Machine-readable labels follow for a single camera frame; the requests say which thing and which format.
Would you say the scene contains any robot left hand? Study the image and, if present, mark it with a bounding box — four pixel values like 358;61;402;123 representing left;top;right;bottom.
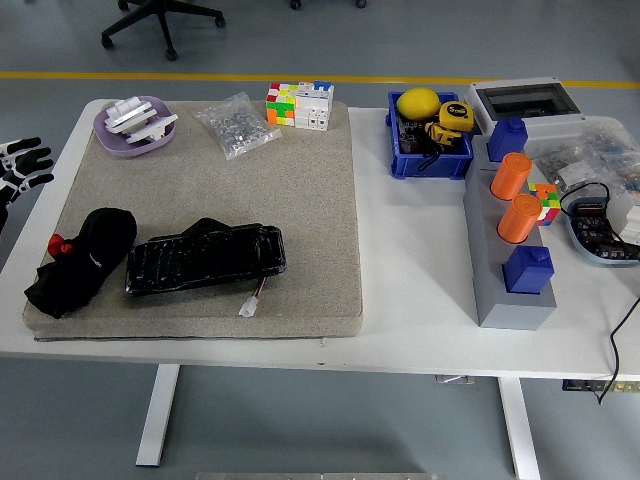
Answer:
0;137;55;236

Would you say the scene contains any black rag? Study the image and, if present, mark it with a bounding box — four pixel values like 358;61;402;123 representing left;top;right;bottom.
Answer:
23;207;138;320

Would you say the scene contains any purple tray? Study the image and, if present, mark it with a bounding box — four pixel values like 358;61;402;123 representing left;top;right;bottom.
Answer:
92;95;177;160

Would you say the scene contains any grey-brown mat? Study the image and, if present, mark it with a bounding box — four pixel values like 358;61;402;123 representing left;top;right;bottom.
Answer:
22;99;364;343

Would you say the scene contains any black office chair base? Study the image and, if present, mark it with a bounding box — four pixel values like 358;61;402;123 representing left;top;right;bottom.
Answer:
100;0;227;62

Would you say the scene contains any clear bag of screws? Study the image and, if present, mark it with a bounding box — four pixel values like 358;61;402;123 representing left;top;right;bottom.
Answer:
192;91;282;161

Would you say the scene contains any white table leg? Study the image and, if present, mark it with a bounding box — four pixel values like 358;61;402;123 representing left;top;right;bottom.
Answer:
497;375;542;480
135;363;180;468

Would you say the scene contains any white and blue block cube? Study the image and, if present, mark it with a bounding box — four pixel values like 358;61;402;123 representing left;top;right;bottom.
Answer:
293;79;335;132

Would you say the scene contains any black circuit module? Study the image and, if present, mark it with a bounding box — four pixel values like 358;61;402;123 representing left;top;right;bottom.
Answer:
398;119;431;155

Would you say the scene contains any yellow lemon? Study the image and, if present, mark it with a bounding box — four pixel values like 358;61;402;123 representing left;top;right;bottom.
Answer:
396;87;442;121

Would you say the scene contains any blue plastic bin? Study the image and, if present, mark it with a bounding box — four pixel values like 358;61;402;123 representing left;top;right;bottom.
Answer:
385;90;475;181

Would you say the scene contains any yellow and black tool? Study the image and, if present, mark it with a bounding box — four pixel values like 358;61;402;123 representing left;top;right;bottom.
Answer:
423;121;460;147

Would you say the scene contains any yellow tape measure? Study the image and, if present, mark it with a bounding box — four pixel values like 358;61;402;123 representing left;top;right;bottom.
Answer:
438;101;474;134

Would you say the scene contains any blue block with knob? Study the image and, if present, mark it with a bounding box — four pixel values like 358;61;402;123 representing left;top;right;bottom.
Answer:
501;244;555;296
486;117;528;164

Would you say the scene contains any orange cylinder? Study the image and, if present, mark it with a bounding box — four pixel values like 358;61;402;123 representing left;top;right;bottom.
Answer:
489;152;532;200
496;193;543;245

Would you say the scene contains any grey block holder base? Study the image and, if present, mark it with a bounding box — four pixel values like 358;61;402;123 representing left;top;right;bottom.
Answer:
462;134;558;331

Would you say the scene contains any small colourful puzzle cube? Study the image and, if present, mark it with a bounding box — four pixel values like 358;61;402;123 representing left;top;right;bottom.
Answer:
527;182;559;227

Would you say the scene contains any clear bag of parts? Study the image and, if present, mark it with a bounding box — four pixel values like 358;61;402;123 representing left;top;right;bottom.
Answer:
524;115;640;201

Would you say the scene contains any grey-blue tray with electronics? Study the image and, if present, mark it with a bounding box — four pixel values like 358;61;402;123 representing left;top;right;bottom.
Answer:
564;196;640;266

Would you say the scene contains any black table control box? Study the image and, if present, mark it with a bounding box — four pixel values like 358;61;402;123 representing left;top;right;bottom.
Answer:
561;379;640;393

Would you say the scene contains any white plastic component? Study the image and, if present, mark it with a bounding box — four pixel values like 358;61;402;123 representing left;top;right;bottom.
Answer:
604;192;640;246

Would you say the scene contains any white plastic bracket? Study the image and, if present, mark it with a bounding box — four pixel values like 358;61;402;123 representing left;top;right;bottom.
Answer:
103;97;157;135
123;113;179;147

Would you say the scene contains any white connector with wires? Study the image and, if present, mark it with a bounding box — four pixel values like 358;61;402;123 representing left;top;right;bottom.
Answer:
238;277;269;318

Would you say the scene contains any grey electrical enclosure box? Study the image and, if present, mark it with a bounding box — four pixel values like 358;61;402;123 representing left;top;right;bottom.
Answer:
463;76;589;141

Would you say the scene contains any black looped cable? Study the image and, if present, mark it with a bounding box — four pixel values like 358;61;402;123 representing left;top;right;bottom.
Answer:
558;181;612;221

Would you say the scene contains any black hanging cable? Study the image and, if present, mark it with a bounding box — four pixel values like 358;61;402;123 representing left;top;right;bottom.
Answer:
595;294;640;406

